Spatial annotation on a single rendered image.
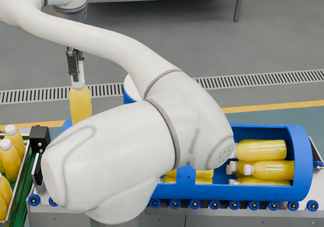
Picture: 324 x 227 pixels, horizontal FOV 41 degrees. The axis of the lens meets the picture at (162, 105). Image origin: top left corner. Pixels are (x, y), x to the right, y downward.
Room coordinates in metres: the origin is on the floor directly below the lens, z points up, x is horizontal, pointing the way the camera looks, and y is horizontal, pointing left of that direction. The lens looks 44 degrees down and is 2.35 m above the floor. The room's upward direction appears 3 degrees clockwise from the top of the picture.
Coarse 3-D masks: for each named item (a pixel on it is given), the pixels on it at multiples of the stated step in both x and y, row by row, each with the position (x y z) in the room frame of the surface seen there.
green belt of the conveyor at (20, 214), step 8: (32, 152) 1.15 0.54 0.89; (40, 152) 1.17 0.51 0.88; (32, 160) 1.11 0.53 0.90; (32, 168) 1.07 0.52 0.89; (24, 176) 1.02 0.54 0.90; (24, 184) 0.99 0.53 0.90; (32, 184) 1.00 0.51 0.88; (24, 192) 0.95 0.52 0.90; (16, 200) 0.91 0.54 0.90; (24, 200) 0.92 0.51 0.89; (16, 208) 0.88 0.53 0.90; (24, 208) 0.88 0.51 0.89; (16, 216) 0.84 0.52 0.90; (24, 216) 0.85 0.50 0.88; (16, 224) 0.81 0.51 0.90; (24, 224) 0.83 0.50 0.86
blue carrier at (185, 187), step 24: (288, 144) 1.14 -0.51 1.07; (192, 168) 0.90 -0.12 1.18; (216, 168) 1.07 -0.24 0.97; (312, 168) 0.93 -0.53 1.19; (168, 192) 0.86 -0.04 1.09; (192, 192) 0.87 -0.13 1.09; (216, 192) 0.87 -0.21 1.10; (240, 192) 0.87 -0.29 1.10; (264, 192) 0.88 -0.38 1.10; (288, 192) 0.88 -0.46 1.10
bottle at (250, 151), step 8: (240, 144) 1.03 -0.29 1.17; (248, 144) 1.02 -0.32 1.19; (256, 144) 1.02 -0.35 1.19; (264, 144) 1.02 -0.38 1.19; (272, 144) 1.02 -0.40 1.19; (280, 144) 1.02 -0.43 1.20; (240, 152) 0.99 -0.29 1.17; (248, 152) 0.99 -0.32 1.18; (256, 152) 0.99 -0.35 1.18; (264, 152) 0.99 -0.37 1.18; (272, 152) 1.00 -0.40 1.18; (280, 152) 1.00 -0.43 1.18; (248, 160) 0.98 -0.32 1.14; (256, 160) 0.99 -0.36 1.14
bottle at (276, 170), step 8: (264, 160) 0.98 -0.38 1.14; (272, 160) 0.99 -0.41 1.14; (280, 160) 0.99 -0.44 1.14; (288, 160) 0.99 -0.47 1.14; (256, 168) 0.95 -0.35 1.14; (264, 168) 0.95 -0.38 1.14; (272, 168) 0.95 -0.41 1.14; (280, 168) 0.95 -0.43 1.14; (288, 168) 0.96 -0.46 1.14; (256, 176) 0.94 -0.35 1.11; (264, 176) 0.93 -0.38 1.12; (272, 176) 0.93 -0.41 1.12; (280, 176) 0.94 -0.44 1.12; (288, 176) 0.94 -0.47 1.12
